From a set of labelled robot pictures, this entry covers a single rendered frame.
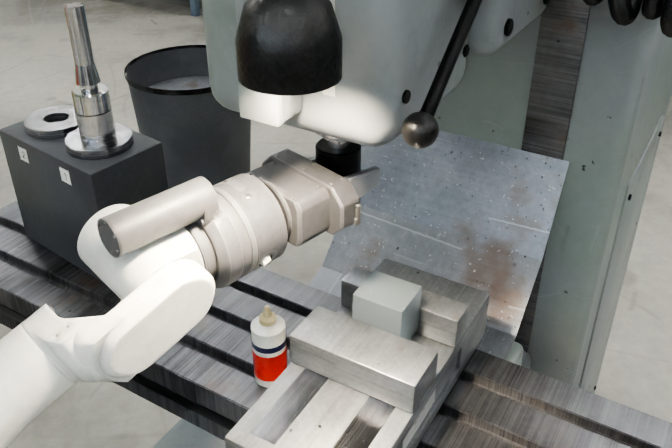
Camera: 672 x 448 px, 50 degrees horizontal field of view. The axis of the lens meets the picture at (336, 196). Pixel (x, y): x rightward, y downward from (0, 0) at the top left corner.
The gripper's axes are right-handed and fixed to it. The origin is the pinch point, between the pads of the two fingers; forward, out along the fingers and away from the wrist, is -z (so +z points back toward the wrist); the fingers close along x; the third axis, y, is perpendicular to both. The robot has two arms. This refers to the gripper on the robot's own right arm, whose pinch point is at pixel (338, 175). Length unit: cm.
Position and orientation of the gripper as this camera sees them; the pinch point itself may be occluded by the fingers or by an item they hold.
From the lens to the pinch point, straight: 75.4
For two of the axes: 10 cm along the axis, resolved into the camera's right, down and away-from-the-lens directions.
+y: 0.0, 8.5, 5.3
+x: -7.0, -3.8, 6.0
